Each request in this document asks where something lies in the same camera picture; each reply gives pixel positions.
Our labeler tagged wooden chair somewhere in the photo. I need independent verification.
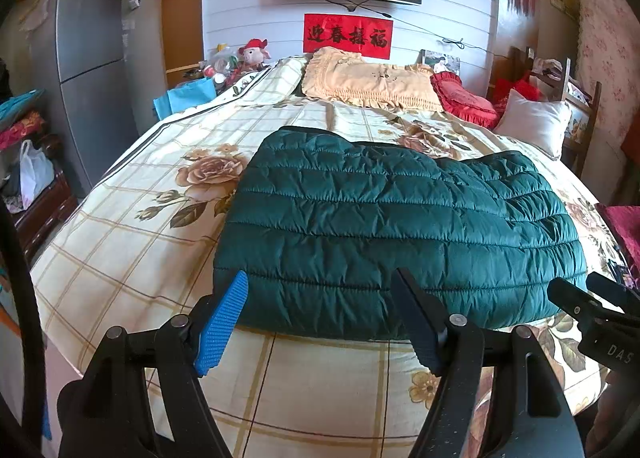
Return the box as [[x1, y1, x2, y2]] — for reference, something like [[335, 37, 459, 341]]
[[525, 45, 602, 174]]

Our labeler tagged pile of small items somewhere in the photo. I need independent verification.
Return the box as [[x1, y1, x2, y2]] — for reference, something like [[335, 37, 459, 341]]
[[200, 43, 242, 89]]

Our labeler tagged floral curtain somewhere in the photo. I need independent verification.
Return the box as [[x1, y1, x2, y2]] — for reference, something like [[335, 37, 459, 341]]
[[575, 0, 640, 149]]

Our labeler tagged white pillow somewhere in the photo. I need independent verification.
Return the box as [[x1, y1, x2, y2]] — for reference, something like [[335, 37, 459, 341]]
[[492, 88, 572, 160]]

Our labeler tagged thick black cable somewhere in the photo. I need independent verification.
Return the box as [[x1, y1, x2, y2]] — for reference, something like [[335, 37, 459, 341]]
[[0, 198, 48, 441]]

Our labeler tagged blue cloth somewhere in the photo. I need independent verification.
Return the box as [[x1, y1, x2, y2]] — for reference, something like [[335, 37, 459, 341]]
[[153, 77, 218, 120]]

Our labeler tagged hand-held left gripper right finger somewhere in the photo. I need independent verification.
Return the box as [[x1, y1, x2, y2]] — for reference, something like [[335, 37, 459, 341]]
[[391, 268, 586, 458]]

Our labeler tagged green quilted jacket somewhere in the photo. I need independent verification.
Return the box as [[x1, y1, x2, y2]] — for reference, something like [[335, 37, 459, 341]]
[[212, 125, 588, 341]]

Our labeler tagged white plastic bag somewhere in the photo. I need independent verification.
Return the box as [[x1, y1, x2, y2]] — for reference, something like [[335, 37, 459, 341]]
[[19, 139, 55, 209]]

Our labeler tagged red garment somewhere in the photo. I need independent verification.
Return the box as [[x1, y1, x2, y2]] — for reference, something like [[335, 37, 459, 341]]
[[492, 78, 543, 104]]

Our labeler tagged bed with floral sheet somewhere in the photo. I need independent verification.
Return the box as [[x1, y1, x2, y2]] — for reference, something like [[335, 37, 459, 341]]
[[30, 55, 631, 458]]

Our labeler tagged stack of folded blankets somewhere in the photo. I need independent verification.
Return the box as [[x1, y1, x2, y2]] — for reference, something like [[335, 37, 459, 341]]
[[0, 88, 48, 150]]

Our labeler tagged black wall cable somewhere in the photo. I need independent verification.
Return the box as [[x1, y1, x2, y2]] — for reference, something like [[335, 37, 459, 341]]
[[322, 0, 496, 56]]

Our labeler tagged red ruffled pillow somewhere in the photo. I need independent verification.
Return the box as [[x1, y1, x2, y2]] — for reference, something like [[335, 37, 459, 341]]
[[430, 70, 501, 130]]

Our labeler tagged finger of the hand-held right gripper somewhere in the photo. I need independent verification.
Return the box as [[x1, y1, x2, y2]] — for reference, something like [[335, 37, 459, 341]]
[[547, 278, 603, 321], [586, 272, 640, 313]]

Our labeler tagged beige frilled pillow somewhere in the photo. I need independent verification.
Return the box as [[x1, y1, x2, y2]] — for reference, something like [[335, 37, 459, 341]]
[[300, 47, 445, 113]]

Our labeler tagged grey refrigerator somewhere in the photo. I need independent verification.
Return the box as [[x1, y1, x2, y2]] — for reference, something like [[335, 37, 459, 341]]
[[30, 0, 138, 191]]

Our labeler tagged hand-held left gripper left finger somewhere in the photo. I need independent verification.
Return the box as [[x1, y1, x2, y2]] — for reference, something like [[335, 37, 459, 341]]
[[56, 270, 249, 458]]

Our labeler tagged dark wooden cabinet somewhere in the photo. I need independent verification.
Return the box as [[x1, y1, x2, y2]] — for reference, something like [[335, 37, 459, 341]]
[[12, 135, 78, 261]]

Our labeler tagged dark red blanket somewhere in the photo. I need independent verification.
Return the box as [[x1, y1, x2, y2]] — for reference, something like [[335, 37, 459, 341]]
[[595, 203, 640, 279]]

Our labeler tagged red wall banner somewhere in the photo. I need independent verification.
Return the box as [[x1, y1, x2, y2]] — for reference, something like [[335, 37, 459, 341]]
[[303, 13, 393, 60]]

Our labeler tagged wooden door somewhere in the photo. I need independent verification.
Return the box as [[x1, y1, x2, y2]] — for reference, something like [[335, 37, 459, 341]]
[[161, 0, 205, 76]]

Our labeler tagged plush toy with red hat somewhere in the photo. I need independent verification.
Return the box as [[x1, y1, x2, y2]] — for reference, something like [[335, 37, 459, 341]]
[[237, 38, 272, 74]]

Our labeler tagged framed photo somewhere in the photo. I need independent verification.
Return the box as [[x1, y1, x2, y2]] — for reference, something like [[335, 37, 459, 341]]
[[420, 49, 461, 75]]

